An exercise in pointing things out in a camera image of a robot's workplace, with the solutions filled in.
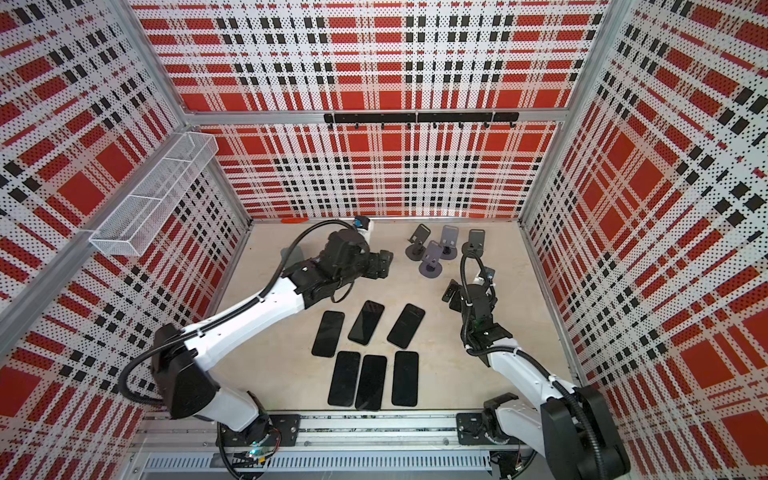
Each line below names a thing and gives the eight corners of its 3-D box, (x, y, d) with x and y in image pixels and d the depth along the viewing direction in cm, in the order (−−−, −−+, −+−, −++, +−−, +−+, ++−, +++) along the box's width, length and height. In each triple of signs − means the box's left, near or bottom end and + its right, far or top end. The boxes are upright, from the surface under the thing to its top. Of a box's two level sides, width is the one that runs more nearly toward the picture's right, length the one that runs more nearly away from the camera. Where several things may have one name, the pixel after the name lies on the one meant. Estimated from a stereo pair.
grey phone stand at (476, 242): (462, 256, 113) (467, 237, 105) (461, 248, 116) (465, 229, 108) (480, 256, 113) (486, 237, 105) (478, 248, 116) (484, 229, 108)
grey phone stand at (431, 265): (417, 273, 107) (418, 257, 100) (430, 254, 113) (431, 238, 106) (435, 281, 105) (437, 265, 98) (446, 261, 111) (449, 245, 104)
